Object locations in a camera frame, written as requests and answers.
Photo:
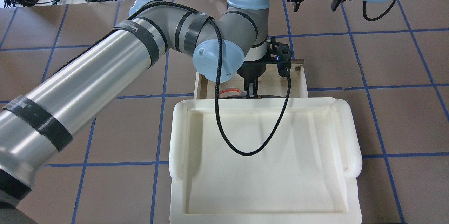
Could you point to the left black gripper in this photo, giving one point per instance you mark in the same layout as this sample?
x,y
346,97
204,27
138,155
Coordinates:
x,y
251,70

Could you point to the light wooden drawer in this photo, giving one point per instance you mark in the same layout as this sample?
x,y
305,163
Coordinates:
x,y
270,83

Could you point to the orange grey scissors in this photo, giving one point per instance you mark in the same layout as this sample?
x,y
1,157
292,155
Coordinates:
x,y
236,93

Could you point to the cream plastic tray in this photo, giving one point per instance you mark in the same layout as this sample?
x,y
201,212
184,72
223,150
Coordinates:
x,y
306,173

